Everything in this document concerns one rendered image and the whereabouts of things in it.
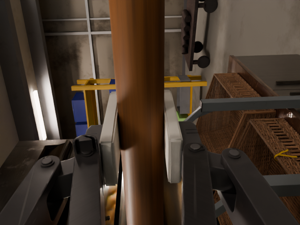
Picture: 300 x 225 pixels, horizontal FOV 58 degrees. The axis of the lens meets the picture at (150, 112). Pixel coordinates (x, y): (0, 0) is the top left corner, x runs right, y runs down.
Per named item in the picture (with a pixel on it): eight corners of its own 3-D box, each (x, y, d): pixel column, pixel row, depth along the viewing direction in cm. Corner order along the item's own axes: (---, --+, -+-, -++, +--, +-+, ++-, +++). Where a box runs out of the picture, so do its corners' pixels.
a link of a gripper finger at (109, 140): (117, 186, 15) (104, 187, 15) (122, 125, 22) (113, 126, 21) (113, 142, 14) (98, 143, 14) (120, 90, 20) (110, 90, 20)
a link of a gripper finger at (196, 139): (186, 171, 13) (249, 169, 13) (175, 120, 17) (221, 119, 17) (185, 195, 14) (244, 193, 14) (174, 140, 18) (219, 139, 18)
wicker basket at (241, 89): (260, 192, 144) (209, 194, 144) (228, 135, 195) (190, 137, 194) (278, 110, 122) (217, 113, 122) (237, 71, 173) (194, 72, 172)
